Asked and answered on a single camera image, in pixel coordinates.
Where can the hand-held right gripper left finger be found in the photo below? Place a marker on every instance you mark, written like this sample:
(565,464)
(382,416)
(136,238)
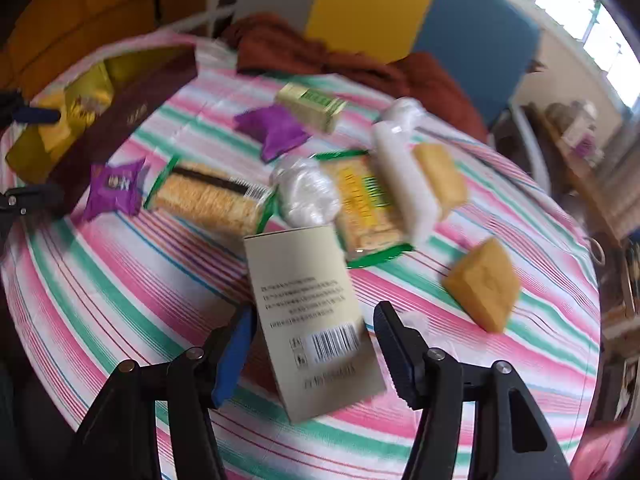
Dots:
(235,355)

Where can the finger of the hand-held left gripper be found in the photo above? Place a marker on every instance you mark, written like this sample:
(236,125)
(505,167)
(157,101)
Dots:
(35,115)
(25,201)

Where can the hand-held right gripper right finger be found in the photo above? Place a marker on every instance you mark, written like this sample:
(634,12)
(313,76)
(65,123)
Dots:
(395,355)

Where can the maroon gift box gold interior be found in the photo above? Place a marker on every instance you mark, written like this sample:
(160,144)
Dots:
(125,105)

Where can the purple snack packet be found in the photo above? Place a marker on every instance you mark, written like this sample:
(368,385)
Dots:
(274,131)
(115,186)

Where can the cream cardboard box with barcode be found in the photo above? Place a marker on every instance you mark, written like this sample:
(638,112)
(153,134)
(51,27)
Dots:
(310,300)

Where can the yellow sponge block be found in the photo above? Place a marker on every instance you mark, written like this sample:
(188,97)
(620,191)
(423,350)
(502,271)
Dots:
(442,175)
(482,285)

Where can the green-edged rice cracker packet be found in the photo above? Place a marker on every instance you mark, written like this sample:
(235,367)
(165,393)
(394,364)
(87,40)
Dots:
(210,201)

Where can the striped tablecloth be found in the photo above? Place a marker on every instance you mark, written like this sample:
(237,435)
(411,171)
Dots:
(150,285)

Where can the orange wooden cabinet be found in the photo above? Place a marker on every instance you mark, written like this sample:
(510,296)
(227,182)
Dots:
(75,10)

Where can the yellow-label cracker packet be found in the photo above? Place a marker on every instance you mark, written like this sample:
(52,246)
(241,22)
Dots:
(365,212)

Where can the crumpled white plastic wad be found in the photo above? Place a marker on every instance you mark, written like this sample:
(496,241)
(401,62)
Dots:
(306,195)

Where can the wooden side table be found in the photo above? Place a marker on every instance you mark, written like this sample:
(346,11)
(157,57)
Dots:
(580,180)

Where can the small green and gold box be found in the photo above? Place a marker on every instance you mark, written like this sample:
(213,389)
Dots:
(310,106)

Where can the brown cloth garment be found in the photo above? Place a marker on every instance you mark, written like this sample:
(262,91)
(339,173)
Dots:
(310,60)

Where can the grey yellow blue chair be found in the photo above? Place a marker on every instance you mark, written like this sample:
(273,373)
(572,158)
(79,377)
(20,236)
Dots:
(370,5)

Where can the window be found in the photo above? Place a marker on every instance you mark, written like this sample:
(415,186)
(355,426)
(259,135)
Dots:
(575,5)

